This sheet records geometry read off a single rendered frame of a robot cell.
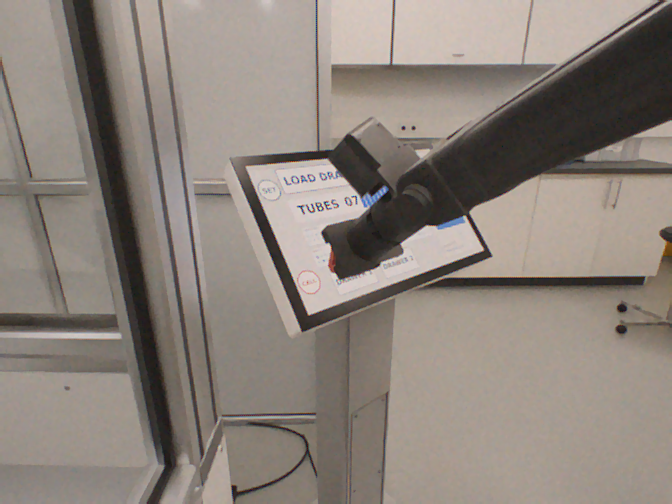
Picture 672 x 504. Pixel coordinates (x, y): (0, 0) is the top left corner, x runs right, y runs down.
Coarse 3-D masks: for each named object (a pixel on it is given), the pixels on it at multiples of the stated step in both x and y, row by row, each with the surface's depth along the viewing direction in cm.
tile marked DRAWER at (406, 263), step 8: (408, 248) 77; (400, 256) 75; (408, 256) 76; (384, 264) 72; (392, 264) 73; (400, 264) 74; (408, 264) 75; (416, 264) 76; (384, 272) 71; (392, 272) 72; (400, 272) 73; (408, 272) 74
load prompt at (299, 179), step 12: (288, 168) 70; (300, 168) 71; (312, 168) 73; (324, 168) 74; (288, 180) 69; (300, 180) 70; (312, 180) 71; (324, 180) 73; (336, 180) 74; (288, 192) 68; (300, 192) 69
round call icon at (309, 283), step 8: (296, 272) 62; (304, 272) 63; (312, 272) 64; (296, 280) 62; (304, 280) 62; (312, 280) 63; (320, 280) 64; (304, 288) 62; (312, 288) 62; (320, 288) 63; (304, 296) 61
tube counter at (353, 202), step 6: (384, 186) 80; (342, 192) 74; (348, 192) 75; (354, 192) 76; (378, 192) 79; (384, 192) 80; (348, 198) 74; (354, 198) 75; (360, 198) 76; (366, 198) 76; (372, 198) 77; (348, 204) 74; (354, 204) 74; (360, 204) 75; (366, 204) 76; (372, 204) 77; (348, 210) 73; (354, 210) 74
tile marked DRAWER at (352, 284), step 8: (328, 272) 65; (368, 272) 69; (336, 280) 65; (344, 280) 66; (352, 280) 67; (360, 280) 68; (368, 280) 69; (376, 280) 70; (336, 288) 65; (344, 288) 65; (352, 288) 66; (360, 288) 67
